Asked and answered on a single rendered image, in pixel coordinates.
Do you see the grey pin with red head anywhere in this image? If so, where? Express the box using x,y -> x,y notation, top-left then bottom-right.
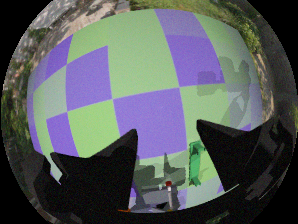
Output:
165,181 -> 173,209

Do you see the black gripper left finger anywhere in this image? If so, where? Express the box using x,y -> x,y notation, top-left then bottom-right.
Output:
49,129 -> 138,210

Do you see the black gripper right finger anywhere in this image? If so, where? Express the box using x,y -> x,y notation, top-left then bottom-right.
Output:
197,119 -> 274,192

